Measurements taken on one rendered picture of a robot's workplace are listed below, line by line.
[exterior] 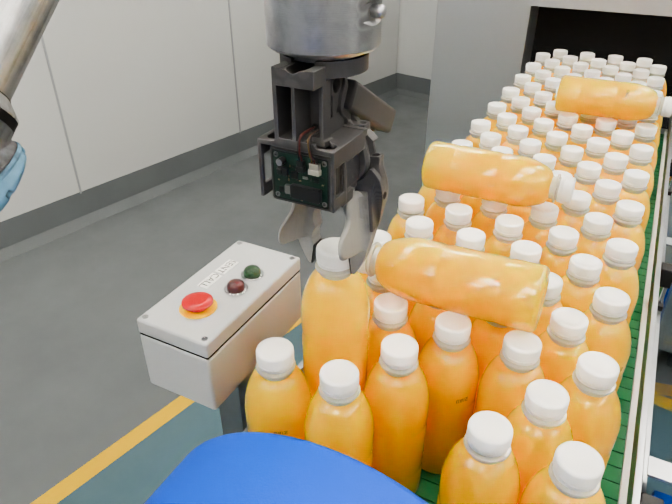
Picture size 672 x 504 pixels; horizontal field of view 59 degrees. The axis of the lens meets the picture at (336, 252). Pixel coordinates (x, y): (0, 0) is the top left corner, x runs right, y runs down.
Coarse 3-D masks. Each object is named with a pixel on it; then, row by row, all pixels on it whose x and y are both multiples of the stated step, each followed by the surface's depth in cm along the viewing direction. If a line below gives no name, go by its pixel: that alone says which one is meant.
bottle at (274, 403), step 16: (256, 368) 61; (256, 384) 61; (272, 384) 60; (288, 384) 61; (304, 384) 62; (256, 400) 61; (272, 400) 60; (288, 400) 61; (304, 400) 62; (256, 416) 61; (272, 416) 61; (288, 416) 61; (304, 416) 63; (272, 432) 62; (288, 432) 62
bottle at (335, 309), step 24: (312, 288) 59; (336, 288) 58; (360, 288) 60; (312, 312) 60; (336, 312) 59; (360, 312) 60; (312, 336) 61; (336, 336) 60; (360, 336) 61; (312, 360) 63; (360, 360) 63; (312, 384) 65; (360, 384) 65
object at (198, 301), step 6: (192, 294) 69; (198, 294) 69; (204, 294) 69; (210, 294) 69; (186, 300) 68; (192, 300) 68; (198, 300) 68; (204, 300) 68; (210, 300) 68; (186, 306) 67; (192, 306) 67; (198, 306) 67; (204, 306) 67
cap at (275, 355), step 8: (264, 344) 61; (272, 344) 61; (280, 344) 61; (288, 344) 61; (256, 352) 60; (264, 352) 60; (272, 352) 60; (280, 352) 60; (288, 352) 60; (264, 360) 59; (272, 360) 59; (280, 360) 59; (288, 360) 60; (264, 368) 60; (272, 368) 59; (280, 368) 59; (288, 368) 60
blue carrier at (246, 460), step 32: (224, 448) 37; (256, 448) 36; (288, 448) 35; (320, 448) 35; (192, 480) 36; (224, 480) 34; (256, 480) 33; (288, 480) 33; (320, 480) 33; (352, 480) 33; (384, 480) 33
